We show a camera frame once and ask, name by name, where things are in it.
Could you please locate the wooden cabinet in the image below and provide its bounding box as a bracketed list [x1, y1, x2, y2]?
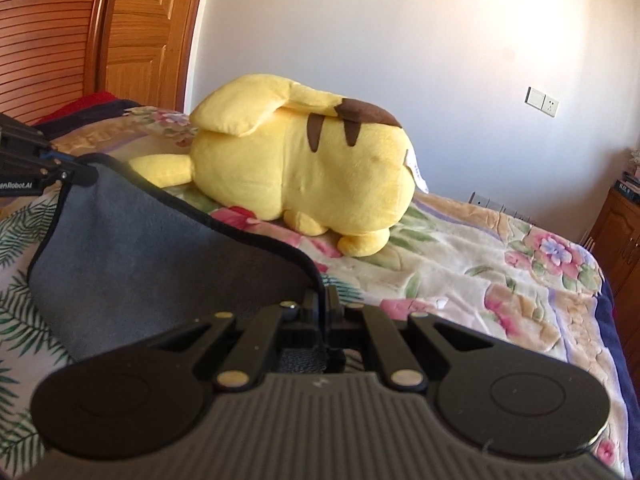
[581, 187, 640, 361]

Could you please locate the stack of books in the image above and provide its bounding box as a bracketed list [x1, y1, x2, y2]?
[616, 170, 640, 197]

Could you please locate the white wall socket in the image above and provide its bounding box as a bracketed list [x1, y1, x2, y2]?
[469, 190, 507, 212]

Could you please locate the navy blue bedsheet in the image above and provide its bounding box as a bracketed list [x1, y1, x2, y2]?
[594, 277, 632, 480]

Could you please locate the floral blanket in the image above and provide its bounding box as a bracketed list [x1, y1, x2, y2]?
[47, 104, 627, 480]

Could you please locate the red pillow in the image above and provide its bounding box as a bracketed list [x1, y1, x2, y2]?
[34, 90, 122, 127]

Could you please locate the palm leaf print cloth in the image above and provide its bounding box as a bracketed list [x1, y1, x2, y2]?
[0, 191, 76, 466]

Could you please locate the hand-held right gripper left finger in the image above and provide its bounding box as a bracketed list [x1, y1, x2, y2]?
[144, 285, 329, 392]

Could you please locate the grey towel with black edge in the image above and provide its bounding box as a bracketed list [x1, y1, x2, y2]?
[27, 152, 327, 364]

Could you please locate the wooden louvered wardrobe door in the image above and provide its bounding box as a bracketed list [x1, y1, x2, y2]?
[0, 0, 108, 126]

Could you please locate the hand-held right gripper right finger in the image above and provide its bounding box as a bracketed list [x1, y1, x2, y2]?
[327, 285, 495, 392]

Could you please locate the yellow plush toy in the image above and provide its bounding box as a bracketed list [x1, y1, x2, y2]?
[128, 73, 431, 258]

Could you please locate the white wall switch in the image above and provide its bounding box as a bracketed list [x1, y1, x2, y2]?
[525, 86, 560, 118]

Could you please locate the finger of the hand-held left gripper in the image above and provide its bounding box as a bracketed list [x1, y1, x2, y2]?
[31, 156, 99, 187]
[0, 113, 65, 166]

